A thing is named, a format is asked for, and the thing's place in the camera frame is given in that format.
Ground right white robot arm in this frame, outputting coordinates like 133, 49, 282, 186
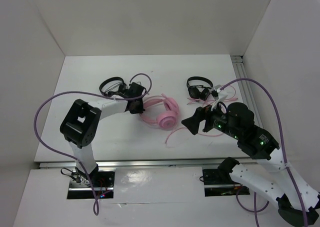
181, 102, 320, 227

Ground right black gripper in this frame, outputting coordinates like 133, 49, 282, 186
180, 97, 240, 138

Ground aluminium side rail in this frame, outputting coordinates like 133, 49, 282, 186
230, 55, 263, 128

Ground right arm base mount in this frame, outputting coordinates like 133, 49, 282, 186
199, 169, 250, 197

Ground aluminium front rail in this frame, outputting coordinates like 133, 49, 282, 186
39, 157, 257, 169

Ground pink headphones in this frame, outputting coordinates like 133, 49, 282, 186
139, 94, 180, 131

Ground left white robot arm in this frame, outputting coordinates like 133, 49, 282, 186
60, 82, 146, 187

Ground left black headphones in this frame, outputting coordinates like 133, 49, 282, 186
99, 76, 128, 98

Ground right black headphones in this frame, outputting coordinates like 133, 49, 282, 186
186, 76, 213, 101

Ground black headphones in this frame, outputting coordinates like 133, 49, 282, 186
186, 76, 213, 101
99, 76, 128, 98

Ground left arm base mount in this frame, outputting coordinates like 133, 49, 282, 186
66, 168, 116, 200

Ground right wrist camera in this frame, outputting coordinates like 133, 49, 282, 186
210, 85, 228, 111

